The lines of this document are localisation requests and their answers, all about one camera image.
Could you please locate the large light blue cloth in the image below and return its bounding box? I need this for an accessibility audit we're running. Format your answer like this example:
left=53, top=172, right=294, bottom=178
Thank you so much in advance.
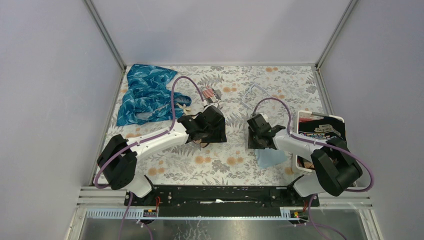
left=254, top=148, right=288, bottom=169

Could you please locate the flag pattern glasses case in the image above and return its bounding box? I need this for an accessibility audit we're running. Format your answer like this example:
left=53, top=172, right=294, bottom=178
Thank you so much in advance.
left=202, top=85, right=222, bottom=109

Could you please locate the black glasses case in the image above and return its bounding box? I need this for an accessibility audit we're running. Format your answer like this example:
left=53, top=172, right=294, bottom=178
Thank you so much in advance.
left=192, top=139, right=210, bottom=148

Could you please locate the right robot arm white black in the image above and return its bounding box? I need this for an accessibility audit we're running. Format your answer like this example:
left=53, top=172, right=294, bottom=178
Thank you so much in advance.
left=247, top=114, right=363, bottom=206

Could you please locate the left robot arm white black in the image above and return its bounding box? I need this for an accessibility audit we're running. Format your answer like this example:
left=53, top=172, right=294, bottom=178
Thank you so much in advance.
left=94, top=105, right=227, bottom=206

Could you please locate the white storage bin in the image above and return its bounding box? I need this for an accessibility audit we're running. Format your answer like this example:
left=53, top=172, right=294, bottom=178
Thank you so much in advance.
left=292, top=110, right=346, bottom=175

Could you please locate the blue patterned fabric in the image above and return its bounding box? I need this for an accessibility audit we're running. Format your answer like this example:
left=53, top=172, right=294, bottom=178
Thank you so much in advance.
left=116, top=64, right=177, bottom=127

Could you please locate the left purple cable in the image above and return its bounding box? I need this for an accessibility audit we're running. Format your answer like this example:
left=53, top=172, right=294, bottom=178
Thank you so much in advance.
left=93, top=75, right=206, bottom=240

